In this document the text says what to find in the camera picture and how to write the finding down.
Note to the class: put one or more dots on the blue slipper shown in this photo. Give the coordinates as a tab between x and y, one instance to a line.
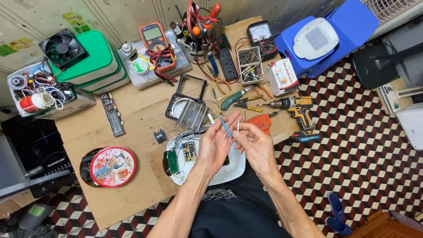
338	225
336	205

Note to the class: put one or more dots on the green circuit board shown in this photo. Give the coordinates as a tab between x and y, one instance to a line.
172	162

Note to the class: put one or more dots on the long black circuit strip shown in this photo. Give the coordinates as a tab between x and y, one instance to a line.
112	114

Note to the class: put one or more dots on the white appliance grille cover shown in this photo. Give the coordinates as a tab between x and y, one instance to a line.
315	39

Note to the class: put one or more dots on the small metal knob device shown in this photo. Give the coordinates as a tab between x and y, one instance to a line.
127	49

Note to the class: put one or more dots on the yellow power circuit board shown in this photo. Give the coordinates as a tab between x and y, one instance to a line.
189	151

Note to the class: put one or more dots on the brown cardboard sheet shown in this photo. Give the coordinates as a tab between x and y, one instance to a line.
138	125

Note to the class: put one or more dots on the black power strip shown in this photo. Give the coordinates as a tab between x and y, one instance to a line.
227	59

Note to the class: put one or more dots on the black round appliance part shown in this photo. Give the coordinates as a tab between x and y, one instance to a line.
85	168

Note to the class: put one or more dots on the person's black shorts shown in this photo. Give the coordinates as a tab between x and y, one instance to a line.
238	208

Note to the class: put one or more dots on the black computer fan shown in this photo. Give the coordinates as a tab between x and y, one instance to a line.
62	49

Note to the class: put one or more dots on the black induction cooker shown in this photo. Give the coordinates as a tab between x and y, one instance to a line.
36	148

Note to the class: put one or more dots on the green lidded plastic container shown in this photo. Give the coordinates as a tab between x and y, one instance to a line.
114	84
105	79
87	56

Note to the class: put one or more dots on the white fan grille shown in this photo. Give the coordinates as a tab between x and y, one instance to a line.
390	10

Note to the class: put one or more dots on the white appliance housing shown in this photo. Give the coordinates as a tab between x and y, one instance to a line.
205	165

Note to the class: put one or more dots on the green utility knife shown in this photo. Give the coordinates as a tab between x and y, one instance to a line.
234	98

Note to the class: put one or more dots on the clear plastic organiser box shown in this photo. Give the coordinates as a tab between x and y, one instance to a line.
158	64

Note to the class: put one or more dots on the green label solder spool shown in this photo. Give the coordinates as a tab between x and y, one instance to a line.
140	66

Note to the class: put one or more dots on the person's right hand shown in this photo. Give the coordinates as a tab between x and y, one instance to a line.
259	152

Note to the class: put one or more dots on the white medicine carton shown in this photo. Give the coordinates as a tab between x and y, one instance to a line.
282	76

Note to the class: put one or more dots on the orange electric drill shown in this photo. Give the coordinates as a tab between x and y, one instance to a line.
261	123

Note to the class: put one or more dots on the grey vacuum appliance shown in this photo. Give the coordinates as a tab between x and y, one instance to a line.
31	219

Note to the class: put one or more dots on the metal can of tools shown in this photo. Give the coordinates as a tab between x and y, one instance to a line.
198	36

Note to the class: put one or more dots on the round red decorated tin lid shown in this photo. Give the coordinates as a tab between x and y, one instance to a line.
113	166

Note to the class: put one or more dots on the small box of parts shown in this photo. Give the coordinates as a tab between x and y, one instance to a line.
250	65

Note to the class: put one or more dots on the blue plastic stool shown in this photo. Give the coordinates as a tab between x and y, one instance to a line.
330	36

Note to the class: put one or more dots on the brown wooden furniture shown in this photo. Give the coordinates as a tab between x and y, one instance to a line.
385	226

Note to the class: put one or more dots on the person's left hand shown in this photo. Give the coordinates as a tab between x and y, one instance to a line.
211	148

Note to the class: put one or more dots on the black analog multimeter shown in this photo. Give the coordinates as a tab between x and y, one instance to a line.
261	38

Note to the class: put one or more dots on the black rectangular frame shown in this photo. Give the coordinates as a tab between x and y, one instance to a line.
190	91

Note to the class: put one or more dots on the black standing fan base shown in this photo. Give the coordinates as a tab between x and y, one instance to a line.
376	64

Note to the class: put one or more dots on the orange digital multimeter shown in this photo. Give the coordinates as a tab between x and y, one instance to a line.
157	46

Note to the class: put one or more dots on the white paper box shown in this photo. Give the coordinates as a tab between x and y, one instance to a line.
411	124

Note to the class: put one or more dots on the metal finned heating element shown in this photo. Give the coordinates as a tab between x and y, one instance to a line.
193	115

